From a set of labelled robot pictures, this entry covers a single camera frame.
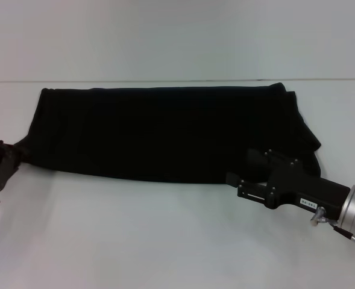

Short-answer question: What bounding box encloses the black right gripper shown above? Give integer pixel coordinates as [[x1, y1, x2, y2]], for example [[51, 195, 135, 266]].
[[225, 148, 352, 221]]

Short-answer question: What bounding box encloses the black t-shirt with FREE print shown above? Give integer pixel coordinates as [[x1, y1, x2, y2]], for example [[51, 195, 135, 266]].
[[13, 83, 322, 185]]

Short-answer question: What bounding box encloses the right arm cable with plug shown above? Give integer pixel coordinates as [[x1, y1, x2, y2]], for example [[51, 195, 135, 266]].
[[309, 206, 355, 251]]

